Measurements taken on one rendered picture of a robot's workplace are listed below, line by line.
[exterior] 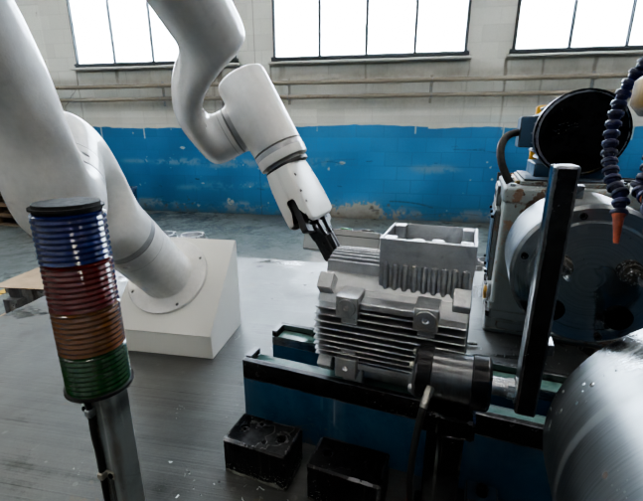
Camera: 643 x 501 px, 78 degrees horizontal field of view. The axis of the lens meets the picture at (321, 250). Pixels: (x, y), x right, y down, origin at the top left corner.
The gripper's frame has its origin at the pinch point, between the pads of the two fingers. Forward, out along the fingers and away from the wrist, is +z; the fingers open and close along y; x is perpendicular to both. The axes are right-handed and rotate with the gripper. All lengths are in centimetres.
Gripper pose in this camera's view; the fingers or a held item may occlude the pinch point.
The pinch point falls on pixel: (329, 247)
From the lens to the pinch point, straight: 67.0
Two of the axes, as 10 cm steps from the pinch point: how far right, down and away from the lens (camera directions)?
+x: 8.1, -3.9, -4.4
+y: -3.6, 2.7, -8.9
